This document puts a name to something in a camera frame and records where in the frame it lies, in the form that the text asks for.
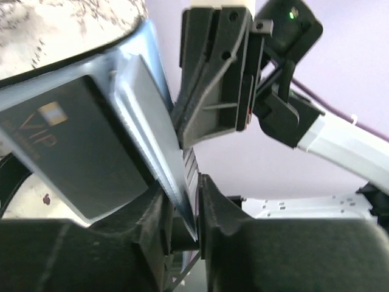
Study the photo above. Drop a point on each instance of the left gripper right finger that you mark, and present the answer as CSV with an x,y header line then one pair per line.
x,y
242,253

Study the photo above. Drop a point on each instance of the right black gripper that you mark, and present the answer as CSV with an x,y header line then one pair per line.
x,y
220,47

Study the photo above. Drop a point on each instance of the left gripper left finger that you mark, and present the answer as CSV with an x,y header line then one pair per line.
x,y
125,251

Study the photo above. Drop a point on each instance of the black leather card holder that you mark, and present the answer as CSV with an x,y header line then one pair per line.
x,y
129,74

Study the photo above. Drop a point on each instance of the dark credit card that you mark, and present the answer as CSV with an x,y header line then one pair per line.
x,y
69,134

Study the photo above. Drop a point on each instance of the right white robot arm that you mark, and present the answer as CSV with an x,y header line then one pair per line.
x,y
340,140

